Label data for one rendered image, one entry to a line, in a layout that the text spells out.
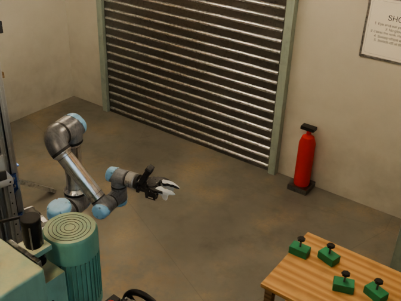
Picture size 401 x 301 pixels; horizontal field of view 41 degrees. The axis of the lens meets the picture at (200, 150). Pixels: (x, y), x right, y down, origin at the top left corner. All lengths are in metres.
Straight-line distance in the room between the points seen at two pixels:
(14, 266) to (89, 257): 0.25
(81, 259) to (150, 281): 2.02
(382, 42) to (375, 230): 1.45
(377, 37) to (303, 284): 1.95
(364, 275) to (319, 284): 0.28
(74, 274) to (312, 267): 1.69
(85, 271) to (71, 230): 0.14
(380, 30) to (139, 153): 2.43
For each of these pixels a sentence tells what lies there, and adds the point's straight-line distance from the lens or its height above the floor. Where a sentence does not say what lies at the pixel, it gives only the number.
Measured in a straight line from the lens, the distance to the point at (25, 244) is 1.71.
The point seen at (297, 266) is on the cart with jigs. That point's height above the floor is 0.53.
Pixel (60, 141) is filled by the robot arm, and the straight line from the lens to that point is 2.47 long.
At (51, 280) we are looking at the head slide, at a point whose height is 1.42.
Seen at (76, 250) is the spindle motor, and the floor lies 1.48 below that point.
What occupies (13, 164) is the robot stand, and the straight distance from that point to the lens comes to 2.65.
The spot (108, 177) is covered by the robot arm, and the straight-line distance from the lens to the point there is 2.55.
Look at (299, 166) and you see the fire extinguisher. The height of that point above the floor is 0.25.
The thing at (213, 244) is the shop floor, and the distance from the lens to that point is 4.06.
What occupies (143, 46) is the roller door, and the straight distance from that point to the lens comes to 5.33.
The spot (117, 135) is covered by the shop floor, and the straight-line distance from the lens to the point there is 5.49.
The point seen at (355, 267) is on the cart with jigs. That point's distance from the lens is 3.24.
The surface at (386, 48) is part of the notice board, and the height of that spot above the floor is 1.35.
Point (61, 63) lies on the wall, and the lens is 6.17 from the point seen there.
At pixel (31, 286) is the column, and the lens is 1.64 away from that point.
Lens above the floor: 2.59
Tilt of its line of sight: 30 degrees down
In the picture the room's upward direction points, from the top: 2 degrees clockwise
